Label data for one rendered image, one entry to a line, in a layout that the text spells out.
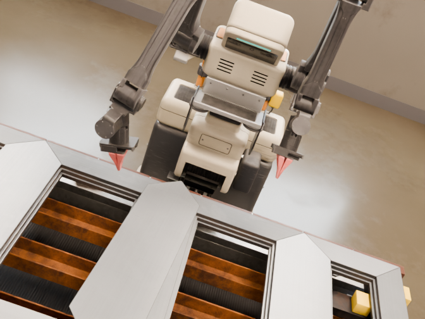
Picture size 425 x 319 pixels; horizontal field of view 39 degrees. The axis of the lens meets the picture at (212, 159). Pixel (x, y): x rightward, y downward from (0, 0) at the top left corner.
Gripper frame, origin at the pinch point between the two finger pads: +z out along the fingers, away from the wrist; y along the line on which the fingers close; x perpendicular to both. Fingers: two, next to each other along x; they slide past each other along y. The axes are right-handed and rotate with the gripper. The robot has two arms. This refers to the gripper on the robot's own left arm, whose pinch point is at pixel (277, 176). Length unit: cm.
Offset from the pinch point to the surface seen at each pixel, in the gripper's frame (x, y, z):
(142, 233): -21.2, -33.1, 27.2
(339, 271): -4.1, 28.5, 21.1
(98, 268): -38, -40, 36
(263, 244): -4.6, 2.8, 21.4
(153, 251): -26.0, -28.4, 29.7
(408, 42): 313, 104, -117
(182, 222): -11.3, -23.4, 22.2
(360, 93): 338, 87, -67
